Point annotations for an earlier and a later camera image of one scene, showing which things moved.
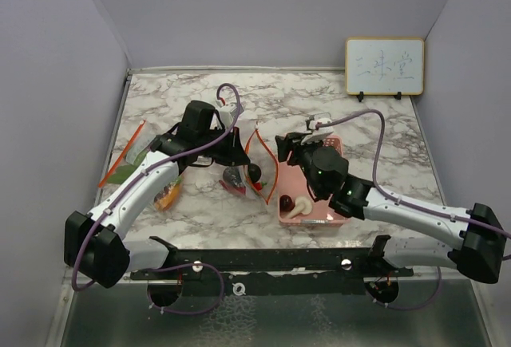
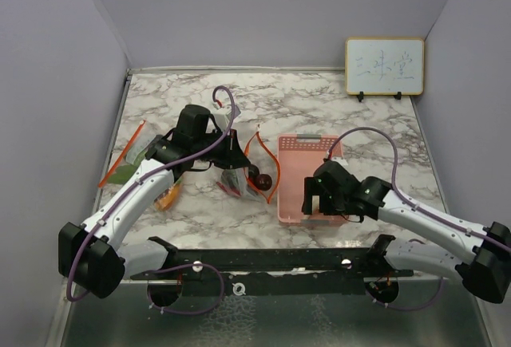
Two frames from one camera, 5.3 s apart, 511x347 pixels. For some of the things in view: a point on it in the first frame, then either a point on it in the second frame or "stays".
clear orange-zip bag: x=257 y=176 stays
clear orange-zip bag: x=139 y=145 stays
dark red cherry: x=286 y=203 -> x=263 y=182
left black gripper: x=235 y=153 stays
